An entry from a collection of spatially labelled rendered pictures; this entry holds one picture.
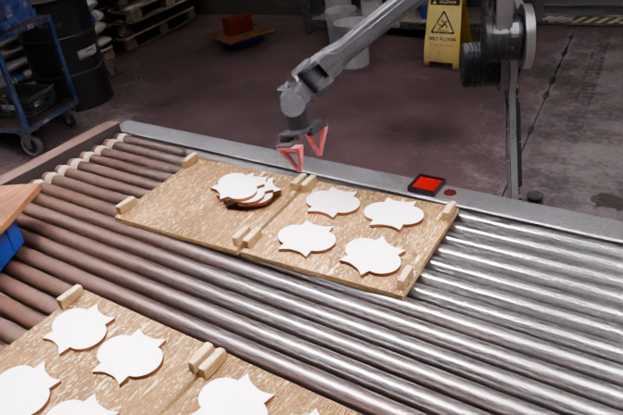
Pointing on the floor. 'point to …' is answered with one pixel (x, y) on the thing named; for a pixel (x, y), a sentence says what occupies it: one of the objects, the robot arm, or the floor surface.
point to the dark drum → (42, 48)
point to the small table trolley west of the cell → (66, 106)
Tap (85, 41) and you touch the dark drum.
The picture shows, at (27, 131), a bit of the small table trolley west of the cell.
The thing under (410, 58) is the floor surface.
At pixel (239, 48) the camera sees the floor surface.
